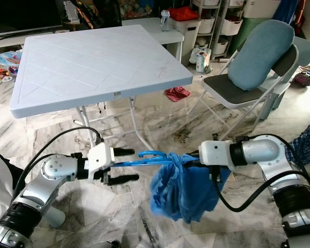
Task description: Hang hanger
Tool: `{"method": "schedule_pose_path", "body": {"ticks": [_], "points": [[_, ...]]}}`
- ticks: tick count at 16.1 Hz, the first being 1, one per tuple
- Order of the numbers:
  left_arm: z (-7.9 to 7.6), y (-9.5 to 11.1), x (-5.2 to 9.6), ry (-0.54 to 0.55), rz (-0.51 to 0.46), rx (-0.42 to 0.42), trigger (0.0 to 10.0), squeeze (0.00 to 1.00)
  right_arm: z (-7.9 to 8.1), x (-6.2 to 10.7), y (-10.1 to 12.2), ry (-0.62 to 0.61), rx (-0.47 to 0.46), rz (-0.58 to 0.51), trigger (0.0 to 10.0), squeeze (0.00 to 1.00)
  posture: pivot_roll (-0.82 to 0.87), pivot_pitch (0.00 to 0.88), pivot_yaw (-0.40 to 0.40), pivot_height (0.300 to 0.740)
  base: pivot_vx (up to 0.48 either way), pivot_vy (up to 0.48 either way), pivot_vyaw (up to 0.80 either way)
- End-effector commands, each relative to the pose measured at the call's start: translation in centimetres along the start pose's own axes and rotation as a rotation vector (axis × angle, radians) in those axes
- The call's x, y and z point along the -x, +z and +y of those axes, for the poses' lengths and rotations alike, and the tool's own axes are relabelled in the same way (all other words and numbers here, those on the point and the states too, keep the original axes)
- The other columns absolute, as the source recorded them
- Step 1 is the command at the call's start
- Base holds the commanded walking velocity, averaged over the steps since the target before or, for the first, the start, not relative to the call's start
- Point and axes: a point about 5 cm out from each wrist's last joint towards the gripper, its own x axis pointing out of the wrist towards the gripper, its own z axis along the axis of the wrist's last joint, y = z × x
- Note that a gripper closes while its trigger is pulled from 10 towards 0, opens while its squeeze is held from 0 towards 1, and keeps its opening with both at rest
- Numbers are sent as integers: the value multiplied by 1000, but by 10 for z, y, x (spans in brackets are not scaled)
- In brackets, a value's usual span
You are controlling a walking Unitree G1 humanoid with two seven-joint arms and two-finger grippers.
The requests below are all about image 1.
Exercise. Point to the red cloth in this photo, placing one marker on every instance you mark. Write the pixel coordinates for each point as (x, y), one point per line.
(177, 94)

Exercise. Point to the grey white folding chair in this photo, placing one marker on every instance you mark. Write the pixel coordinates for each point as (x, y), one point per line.
(227, 85)

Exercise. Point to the clear water bottle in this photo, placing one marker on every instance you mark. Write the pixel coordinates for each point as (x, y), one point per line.
(166, 21)

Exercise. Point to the white shirt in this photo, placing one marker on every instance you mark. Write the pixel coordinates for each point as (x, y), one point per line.
(0, 186)

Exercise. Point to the red bag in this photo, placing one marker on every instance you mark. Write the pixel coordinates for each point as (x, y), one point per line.
(184, 14)

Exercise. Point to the black flat television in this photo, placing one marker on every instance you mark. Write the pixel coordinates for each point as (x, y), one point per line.
(26, 13)

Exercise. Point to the small white side table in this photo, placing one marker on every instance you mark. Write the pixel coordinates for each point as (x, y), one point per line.
(168, 35)

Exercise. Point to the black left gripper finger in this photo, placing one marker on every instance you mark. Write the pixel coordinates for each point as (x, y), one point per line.
(131, 151)
(124, 180)

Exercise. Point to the colourful baby bouncer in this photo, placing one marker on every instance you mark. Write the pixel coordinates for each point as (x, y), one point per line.
(9, 58)

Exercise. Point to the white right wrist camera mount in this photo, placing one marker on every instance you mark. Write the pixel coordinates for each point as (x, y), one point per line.
(214, 154)

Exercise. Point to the white printed package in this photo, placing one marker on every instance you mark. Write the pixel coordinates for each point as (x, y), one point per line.
(201, 61)

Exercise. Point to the green white storage cabinet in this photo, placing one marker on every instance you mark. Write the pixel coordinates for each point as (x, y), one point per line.
(253, 31)

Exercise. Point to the blue plastic hanger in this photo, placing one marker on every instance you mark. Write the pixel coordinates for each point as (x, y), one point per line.
(155, 161)

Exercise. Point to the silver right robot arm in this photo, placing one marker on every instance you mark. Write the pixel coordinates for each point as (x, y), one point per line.
(261, 150)

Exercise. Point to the light blue back cushion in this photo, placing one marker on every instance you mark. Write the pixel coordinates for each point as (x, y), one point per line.
(263, 51)

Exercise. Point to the white waste bin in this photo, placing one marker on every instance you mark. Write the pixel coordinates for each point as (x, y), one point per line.
(187, 33)

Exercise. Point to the blue plaid shirt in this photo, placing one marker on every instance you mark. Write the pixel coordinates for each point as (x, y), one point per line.
(305, 144)

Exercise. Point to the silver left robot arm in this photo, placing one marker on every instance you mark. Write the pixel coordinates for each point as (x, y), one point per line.
(46, 191)

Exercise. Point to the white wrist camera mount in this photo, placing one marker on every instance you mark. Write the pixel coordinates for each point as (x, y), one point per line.
(214, 154)
(114, 160)

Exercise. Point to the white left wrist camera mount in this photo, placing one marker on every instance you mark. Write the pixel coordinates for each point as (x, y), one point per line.
(114, 160)

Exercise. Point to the bright blue garment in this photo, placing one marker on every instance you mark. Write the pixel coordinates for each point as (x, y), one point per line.
(181, 191)

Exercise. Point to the small pink toy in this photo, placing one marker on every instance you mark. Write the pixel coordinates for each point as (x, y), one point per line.
(304, 79)

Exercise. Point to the white basket shelf rack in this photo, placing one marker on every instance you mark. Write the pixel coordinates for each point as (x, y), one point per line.
(212, 26)

